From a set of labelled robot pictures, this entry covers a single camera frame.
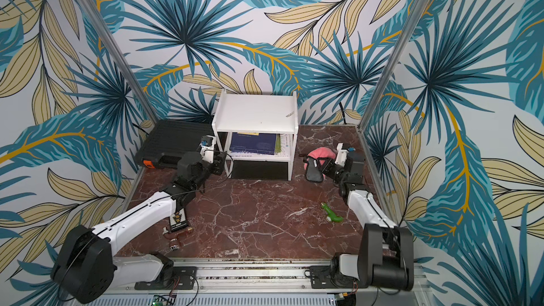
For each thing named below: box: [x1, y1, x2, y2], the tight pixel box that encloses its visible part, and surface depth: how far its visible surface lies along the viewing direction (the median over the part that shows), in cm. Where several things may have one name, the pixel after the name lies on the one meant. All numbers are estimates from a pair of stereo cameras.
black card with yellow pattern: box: [169, 207, 189, 232], surface depth 85 cm
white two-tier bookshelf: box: [212, 88, 299, 181], surface depth 79 cm
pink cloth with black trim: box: [298, 146, 337, 183], surface depth 87 cm
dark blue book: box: [229, 131, 277, 156], surface depth 89 cm
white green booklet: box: [274, 133, 282, 154], surface depth 88 cm
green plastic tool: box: [320, 201, 344, 223], surface depth 89 cm
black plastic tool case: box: [134, 119, 215, 169], surface depth 103 cm
